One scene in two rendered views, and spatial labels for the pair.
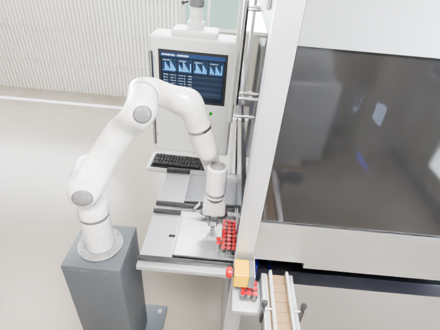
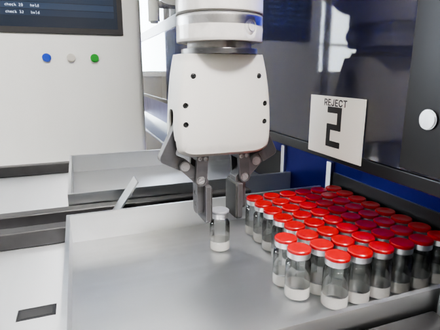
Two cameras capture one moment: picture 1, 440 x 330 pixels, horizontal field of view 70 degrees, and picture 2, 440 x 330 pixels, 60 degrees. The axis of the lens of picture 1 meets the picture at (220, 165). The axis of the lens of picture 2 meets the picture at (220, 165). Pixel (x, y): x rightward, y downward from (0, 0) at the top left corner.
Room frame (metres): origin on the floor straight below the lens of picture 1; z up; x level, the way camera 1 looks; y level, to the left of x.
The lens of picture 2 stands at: (0.65, 0.15, 1.07)
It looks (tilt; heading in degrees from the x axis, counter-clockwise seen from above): 14 degrees down; 339
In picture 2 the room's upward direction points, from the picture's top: straight up
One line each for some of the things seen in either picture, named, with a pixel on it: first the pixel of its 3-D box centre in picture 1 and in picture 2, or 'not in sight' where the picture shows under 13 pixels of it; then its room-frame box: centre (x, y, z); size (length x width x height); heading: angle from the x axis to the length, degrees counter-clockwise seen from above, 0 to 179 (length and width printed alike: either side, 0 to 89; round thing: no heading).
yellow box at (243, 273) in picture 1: (243, 273); not in sight; (0.72, -0.12, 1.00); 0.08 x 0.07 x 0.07; 90
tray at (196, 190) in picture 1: (218, 189); (170, 172); (1.31, 0.00, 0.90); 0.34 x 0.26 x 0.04; 90
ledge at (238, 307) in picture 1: (249, 297); not in sight; (0.70, -0.16, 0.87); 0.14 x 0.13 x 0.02; 90
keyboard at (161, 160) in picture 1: (183, 162); not in sight; (1.65, 0.24, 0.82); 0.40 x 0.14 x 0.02; 88
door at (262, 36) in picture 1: (254, 108); not in sight; (1.05, -0.11, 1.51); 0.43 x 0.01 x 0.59; 0
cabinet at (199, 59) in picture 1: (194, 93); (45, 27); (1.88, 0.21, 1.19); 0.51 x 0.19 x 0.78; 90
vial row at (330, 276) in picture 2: (223, 236); (287, 241); (0.97, -0.05, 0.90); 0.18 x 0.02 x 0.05; 0
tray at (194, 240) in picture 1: (214, 236); (249, 255); (0.97, 0.00, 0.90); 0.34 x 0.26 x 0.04; 90
